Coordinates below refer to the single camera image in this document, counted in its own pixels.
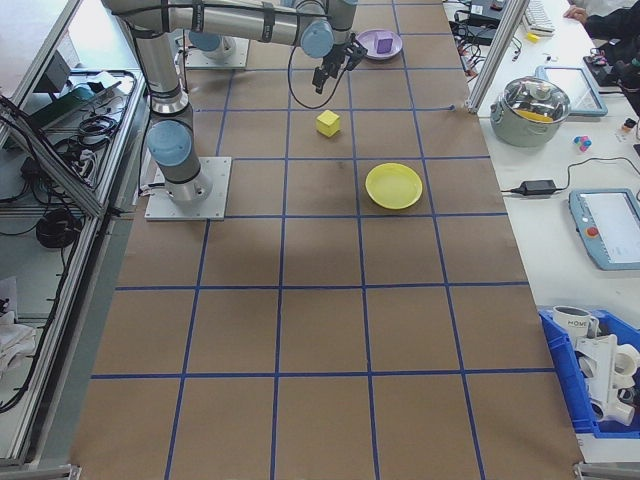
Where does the yellow foam block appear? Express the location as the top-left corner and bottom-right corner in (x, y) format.
(315, 110), (343, 139)

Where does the person forearm black sleeve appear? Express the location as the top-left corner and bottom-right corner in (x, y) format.
(582, 0), (640, 42)

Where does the purple plastic plate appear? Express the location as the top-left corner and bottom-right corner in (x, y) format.
(354, 28), (404, 62)

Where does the yellow plastic plate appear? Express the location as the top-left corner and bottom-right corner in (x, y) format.
(364, 162), (424, 210)

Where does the black device box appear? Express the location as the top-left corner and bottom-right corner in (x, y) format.
(467, 0), (507, 27)

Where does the glass pot lid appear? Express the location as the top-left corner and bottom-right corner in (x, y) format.
(502, 75), (572, 125)

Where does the grey cooking pot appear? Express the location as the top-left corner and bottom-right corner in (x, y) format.
(489, 97), (572, 148)

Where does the white keyboard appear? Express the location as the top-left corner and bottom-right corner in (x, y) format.
(521, 0), (556, 37)

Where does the blue-grey teach pendant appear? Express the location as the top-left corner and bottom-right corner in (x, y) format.
(568, 187), (640, 272)
(534, 64), (609, 118)

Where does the black power adapter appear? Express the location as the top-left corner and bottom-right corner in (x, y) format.
(519, 179), (558, 197)

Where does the green board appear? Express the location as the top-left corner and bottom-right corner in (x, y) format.
(47, 79), (124, 121)

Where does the black monitor box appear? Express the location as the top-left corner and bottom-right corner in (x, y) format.
(38, 51), (75, 95)

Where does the white printed mug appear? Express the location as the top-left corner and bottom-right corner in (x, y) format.
(551, 305), (601, 342)

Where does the blue plastic bin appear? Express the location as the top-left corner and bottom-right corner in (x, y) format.
(538, 308), (640, 437)

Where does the white pipe fitting assembly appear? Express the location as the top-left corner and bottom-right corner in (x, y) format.
(573, 333), (640, 426)

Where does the white cloth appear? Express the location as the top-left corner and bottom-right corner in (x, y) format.
(0, 277), (37, 384)

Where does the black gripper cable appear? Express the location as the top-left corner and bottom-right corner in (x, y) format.
(167, 0), (350, 110)

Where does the white square base plate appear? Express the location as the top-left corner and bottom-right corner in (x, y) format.
(144, 156), (233, 222)
(184, 38), (250, 70)

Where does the aluminium profile post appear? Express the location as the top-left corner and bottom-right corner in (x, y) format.
(466, 0), (532, 115)

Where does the black cable bundle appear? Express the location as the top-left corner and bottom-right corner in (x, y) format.
(52, 107), (139, 174)

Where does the black adapter cable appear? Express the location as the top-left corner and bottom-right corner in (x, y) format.
(501, 156), (640, 195)

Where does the black camera gear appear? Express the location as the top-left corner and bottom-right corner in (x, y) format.
(584, 42), (640, 96)

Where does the black cable coil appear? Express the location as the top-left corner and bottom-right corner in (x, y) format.
(35, 208), (84, 250)

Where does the V-shaped metal bar frame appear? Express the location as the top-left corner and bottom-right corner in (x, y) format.
(0, 0), (169, 469)

